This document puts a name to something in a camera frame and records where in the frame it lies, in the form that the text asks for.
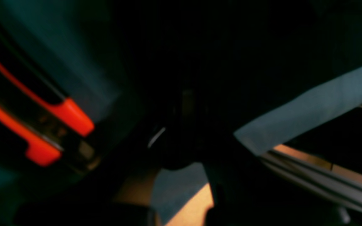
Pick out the orange black utility knife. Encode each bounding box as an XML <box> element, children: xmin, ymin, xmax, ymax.
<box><xmin>0</xmin><ymin>6</ymin><xmax>101</xmax><ymax>176</ymax></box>

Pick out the black t-shirt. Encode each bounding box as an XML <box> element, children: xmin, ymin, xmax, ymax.
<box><xmin>88</xmin><ymin>0</ymin><xmax>362</xmax><ymax>170</ymax></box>

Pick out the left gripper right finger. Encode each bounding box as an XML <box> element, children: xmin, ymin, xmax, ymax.
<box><xmin>202</xmin><ymin>138</ymin><xmax>362</xmax><ymax>226</ymax></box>

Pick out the blue table cloth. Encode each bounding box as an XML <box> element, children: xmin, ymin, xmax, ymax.
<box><xmin>0</xmin><ymin>0</ymin><xmax>362</xmax><ymax>223</ymax></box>

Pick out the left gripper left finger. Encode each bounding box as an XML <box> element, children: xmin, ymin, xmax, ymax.
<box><xmin>13</xmin><ymin>126</ymin><xmax>175</xmax><ymax>226</ymax></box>

